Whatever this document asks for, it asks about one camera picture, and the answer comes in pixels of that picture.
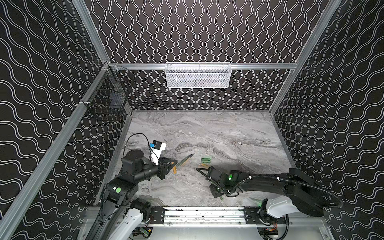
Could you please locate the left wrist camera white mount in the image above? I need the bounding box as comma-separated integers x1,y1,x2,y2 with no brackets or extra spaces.
150,140,167,166

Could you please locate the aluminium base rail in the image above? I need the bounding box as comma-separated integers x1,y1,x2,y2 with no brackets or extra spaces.
83,205,328,229

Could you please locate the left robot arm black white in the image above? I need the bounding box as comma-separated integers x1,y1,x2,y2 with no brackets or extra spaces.
86,150,178,240

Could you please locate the aluminium back horizontal rail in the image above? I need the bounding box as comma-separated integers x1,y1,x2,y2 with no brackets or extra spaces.
111,63,298,71

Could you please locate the aluminium left horizontal rail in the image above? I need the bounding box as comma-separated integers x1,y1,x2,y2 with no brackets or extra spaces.
1,63,109,240

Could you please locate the black wire basket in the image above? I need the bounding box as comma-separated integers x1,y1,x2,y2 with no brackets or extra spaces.
85,66,137,122

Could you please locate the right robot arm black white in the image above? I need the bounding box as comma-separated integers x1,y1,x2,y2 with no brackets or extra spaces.
198,167,344,223

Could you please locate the aluminium corner frame post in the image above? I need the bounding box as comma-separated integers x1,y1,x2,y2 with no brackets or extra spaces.
73,0,110,63
270,0,341,116

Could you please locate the aluminium corner frame post right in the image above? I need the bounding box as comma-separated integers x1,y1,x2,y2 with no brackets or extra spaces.
270,0,341,116

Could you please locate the white wire mesh basket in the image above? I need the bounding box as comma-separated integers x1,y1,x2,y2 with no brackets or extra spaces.
165,67,232,89

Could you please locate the aluminium horizontal rail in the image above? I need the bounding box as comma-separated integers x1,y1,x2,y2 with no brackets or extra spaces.
1,63,109,240
111,63,298,71

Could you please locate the aluminium corner frame post left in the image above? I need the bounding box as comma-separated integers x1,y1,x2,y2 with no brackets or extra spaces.
73,0,110,63

